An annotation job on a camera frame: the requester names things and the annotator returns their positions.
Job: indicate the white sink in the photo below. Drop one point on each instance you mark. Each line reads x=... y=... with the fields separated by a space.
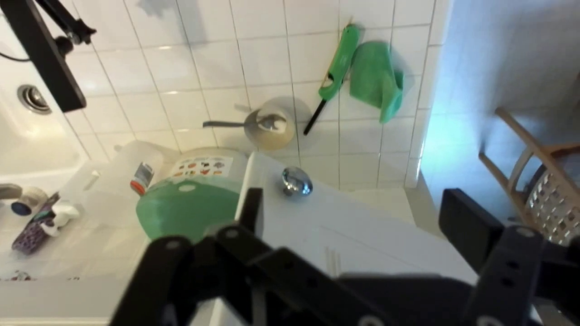
x=29 y=139

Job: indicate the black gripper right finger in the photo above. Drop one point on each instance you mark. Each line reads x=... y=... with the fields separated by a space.
x=518 y=273

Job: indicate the green stick lighter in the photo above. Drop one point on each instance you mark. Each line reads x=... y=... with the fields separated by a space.
x=337 y=66

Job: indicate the metal spoon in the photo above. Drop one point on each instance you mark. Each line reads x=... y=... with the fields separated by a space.
x=235 y=124

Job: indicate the white cupboard door with knob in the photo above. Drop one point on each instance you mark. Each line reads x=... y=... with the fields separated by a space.
x=362 y=236

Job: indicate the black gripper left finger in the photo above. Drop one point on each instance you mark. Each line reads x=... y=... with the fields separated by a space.
x=253 y=284

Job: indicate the clear soap bottle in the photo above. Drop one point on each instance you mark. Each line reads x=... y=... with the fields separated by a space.
x=114 y=182

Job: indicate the wooden chair patterned cushion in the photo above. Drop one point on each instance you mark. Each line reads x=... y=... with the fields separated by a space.
x=543 y=193

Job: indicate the white bin green lid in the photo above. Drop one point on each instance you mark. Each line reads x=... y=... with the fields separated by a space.
x=186 y=206

